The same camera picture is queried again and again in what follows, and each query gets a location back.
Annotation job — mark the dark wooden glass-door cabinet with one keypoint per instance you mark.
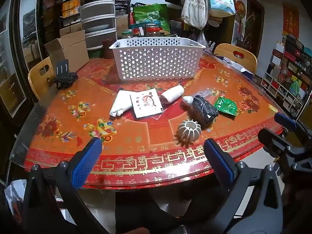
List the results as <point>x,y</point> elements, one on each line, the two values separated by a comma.
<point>14,53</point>

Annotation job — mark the round wall ornament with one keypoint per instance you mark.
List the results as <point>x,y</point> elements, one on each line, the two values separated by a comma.
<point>240,9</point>

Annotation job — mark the black bundle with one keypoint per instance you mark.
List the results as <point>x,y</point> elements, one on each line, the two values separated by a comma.
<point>203,109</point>

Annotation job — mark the glass jar green lid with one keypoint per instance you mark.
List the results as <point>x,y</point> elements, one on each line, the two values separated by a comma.
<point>126,34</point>

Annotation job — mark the open cardboard box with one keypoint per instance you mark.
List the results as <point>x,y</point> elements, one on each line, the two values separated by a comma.
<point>73,46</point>

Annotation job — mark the blue and white paper bag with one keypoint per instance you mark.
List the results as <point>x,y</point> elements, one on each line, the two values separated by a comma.
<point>237,65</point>

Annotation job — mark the black phone stand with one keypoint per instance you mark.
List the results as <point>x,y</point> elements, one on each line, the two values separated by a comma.
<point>64,76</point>

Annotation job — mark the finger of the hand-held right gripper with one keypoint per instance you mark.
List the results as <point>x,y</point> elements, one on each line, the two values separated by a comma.
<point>269,139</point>
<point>284,121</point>

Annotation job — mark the wooden chair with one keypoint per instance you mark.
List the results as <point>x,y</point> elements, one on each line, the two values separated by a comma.
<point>34,80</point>
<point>224,51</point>

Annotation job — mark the red floral printed tablecloth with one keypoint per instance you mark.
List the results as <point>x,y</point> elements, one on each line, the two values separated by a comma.
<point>73,126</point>

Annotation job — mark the shelf of small boxes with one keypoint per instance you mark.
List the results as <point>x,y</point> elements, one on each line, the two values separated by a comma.
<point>287,78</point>

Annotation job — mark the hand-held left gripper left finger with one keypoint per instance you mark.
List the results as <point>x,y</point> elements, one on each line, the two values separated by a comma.
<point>86,160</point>

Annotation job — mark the stacked clear storage containers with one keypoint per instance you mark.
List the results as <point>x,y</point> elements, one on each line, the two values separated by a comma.
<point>97,12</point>

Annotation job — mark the yellow paper note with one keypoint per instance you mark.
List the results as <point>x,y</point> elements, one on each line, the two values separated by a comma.
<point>273,108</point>

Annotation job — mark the glass jar red lid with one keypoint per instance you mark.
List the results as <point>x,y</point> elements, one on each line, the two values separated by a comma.
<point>151,31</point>

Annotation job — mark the white cloth brown end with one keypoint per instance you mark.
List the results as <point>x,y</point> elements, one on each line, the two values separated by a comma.
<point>174,93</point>

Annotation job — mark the red wall poster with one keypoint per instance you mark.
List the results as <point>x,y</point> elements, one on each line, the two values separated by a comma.
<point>290,20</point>

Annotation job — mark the white illustrated paper packet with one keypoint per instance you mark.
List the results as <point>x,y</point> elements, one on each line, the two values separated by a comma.
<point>146,104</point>

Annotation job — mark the clear plastic bag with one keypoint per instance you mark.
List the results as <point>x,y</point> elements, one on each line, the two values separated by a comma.
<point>202,40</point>

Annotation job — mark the green shopping bag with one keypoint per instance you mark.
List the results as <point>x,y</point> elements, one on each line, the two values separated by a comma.
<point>151,14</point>

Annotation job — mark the white plastic bag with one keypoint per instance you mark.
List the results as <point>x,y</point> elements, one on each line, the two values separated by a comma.
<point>14,195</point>

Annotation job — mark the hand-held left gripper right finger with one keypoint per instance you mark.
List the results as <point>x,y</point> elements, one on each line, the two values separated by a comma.
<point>218,160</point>

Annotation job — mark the white canvas tote bag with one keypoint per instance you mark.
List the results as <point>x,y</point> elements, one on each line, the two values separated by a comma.
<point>195,9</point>

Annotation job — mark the white perforated plastic basket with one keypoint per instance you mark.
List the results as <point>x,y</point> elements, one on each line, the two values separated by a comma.
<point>156,63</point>

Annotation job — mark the clear plastic bottle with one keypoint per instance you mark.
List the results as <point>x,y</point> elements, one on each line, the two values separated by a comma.
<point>206,93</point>

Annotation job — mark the grey ribbed ball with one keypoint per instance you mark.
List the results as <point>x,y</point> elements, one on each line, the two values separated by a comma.
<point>189,131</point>

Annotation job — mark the person's right forearm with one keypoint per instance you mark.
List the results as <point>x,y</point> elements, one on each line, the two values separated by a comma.
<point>299,207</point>

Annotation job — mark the orchid plant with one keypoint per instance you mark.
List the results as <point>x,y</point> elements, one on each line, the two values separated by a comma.
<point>248,31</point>

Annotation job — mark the small white ball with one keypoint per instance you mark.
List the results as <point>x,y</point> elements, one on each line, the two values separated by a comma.
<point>188,100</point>

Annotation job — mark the green foil packet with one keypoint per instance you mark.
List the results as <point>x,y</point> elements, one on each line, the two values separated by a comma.
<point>225,106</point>

